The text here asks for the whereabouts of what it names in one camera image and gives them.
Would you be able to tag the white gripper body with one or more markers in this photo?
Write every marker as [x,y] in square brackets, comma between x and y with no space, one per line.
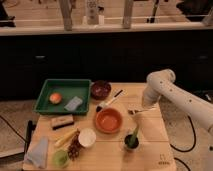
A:
[149,97]

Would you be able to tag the silver fork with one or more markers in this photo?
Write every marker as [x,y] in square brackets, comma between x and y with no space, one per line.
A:
[133,112]

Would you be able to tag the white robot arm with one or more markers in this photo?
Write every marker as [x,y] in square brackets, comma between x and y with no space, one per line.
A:
[162,83]

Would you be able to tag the dark cup with green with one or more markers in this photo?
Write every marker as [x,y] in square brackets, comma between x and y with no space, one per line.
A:
[126,143]

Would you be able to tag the white paper cup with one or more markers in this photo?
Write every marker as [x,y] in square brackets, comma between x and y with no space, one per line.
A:
[87,137]

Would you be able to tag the light green cup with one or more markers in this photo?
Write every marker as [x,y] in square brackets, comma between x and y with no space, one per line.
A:
[60,158]

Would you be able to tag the white black dish brush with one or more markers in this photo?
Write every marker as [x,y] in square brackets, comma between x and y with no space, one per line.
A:
[104,104]

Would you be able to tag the orange bowl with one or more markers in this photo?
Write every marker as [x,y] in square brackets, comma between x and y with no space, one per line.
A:
[108,120]

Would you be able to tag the dark maroon bowl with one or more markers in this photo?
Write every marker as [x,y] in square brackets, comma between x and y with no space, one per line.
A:
[100,90]

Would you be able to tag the grey blue sponge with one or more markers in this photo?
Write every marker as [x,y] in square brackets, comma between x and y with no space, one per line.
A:
[73,104]

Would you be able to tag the green plastic tray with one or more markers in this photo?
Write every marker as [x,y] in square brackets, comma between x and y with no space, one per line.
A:
[68,89]

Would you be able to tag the dark grape bunch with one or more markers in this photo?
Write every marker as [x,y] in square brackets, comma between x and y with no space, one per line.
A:
[74,147]

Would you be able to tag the wooden block eraser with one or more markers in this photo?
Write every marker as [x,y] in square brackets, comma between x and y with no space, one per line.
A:
[61,121]

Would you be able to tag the orange peach fruit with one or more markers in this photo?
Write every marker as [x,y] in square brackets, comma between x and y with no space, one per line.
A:
[55,98]

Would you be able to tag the grey blue cloth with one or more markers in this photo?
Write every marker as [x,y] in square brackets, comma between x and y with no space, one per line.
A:
[38,154]

